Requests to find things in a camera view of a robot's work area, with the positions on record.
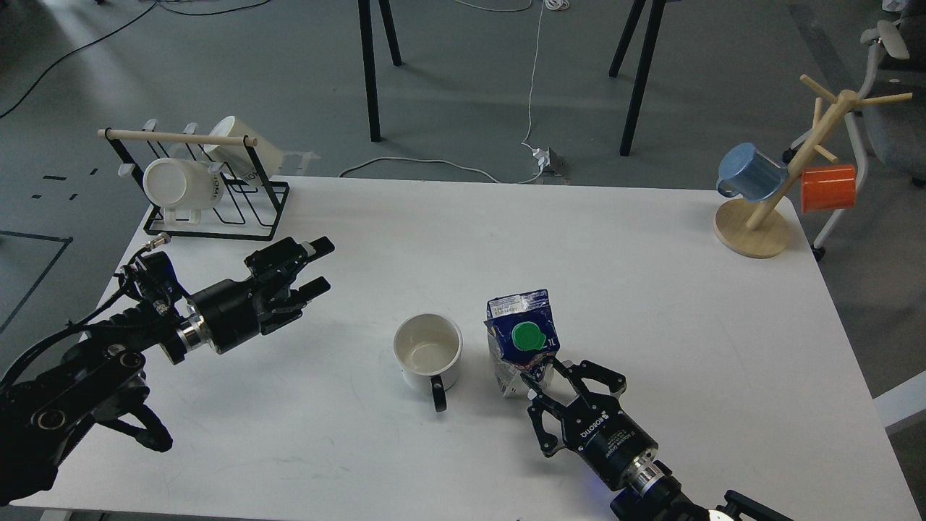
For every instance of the grey power adapter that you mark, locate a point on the grey power adapter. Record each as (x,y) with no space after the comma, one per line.
(549,162)

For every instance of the white mug on rack front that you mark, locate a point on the white mug on rack front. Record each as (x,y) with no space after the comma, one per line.
(183,189)

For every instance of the wooden mug tree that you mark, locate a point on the wooden mug tree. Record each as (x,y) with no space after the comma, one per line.
(757,230)

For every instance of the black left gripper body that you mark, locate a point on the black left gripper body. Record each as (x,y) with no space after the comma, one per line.
(230,312)

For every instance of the white mug black handle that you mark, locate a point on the white mug black handle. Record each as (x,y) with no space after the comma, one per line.
(428,348)

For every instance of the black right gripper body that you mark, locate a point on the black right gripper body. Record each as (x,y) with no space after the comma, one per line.
(605,438)

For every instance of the grey office chair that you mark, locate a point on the grey office chair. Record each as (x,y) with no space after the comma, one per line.
(894,65)

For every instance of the blue mug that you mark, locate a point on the blue mug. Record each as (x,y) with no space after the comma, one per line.
(750,173)

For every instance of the white mug on rack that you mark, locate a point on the white mug on rack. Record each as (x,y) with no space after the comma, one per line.
(238,159)
(183,189)

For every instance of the white mug on rack rear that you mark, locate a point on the white mug on rack rear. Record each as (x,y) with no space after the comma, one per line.
(238,159)

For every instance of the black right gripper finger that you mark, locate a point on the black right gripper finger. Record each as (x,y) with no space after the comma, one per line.
(578,373)
(553,418)

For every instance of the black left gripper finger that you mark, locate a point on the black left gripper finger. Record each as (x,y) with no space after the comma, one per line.
(311,290)
(293,252)

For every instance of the orange mug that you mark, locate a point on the orange mug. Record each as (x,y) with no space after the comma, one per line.
(828,188)

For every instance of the blue white milk carton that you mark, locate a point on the blue white milk carton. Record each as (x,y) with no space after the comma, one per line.
(522,339)

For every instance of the black wire mug rack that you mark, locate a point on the black wire mug rack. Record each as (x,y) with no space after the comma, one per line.
(244,213)

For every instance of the black table leg right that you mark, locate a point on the black table leg right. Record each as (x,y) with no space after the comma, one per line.
(652,30)

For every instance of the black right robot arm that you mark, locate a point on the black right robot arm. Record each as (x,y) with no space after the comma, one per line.
(653,493)

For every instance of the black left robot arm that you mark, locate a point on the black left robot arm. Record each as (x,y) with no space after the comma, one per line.
(93,371)

